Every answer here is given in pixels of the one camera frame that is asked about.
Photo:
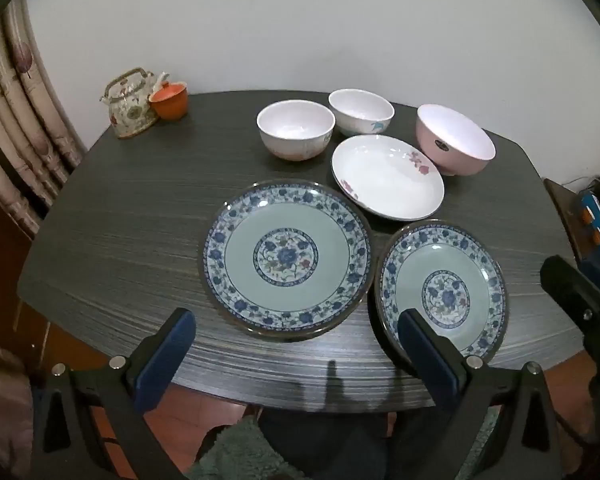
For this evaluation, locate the large blue floral plate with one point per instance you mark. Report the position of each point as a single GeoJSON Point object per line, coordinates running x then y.
{"type": "Point", "coordinates": [285, 260]}

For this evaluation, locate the floral ceramic teapot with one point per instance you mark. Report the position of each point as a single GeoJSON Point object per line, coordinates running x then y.
{"type": "Point", "coordinates": [127, 115]}

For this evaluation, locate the white bowl with pink base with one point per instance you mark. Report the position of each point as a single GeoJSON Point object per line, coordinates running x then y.
{"type": "Point", "coordinates": [295, 130]}

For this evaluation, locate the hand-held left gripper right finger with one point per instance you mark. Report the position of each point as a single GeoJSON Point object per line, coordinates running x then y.
{"type": "Point", "coordinates": [430, 360]}

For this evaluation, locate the beige patterned curtain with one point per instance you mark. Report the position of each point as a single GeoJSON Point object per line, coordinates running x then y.
{"type": "Point", "coordinates": [10, 110]}

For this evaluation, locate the dark wooden side cabinet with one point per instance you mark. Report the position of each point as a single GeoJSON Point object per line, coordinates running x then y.
{"type": "Point", "coordinates": [565, 210]}

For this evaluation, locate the large pink bowl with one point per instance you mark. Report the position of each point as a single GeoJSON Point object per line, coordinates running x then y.
{"type": "Point", "coordinates": [430, 145]}

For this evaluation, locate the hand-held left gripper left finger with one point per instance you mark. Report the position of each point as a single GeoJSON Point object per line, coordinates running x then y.
{"type": "Point", "coordinates": [165, 355]}

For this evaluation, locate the pink cloth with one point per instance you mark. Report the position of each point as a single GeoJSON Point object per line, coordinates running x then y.
{"type": "Point", "coordinates": [2, 410]}

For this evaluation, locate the white plate with pink flowers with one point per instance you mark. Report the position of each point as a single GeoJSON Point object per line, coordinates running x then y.
{"type": "Point", "coordinates": [385, 180]}

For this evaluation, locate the small blue floral plate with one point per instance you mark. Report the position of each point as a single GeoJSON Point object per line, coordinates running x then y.
{"type": "Point", "coordinates": [450, 270]}

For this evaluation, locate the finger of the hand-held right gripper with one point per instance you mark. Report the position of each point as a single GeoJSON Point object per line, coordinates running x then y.
{"type": "Point", "coordinates": [567, 285]}

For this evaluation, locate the person's dark trousers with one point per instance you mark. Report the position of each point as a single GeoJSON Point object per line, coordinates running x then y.
{"type": "Point", "coordinates": [325, 445]}

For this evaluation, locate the green rug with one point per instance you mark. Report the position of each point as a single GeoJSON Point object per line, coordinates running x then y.
{"type": "Point", "coordinates": [230, 452]}

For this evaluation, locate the white bowl with blue print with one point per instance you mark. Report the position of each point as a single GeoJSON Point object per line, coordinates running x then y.
{"type": "Point", "coordinates": [355, 105]}

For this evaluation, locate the orange cup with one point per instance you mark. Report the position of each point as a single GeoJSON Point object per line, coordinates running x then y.
{"type": "Point", "coordinates": [170, 105]}

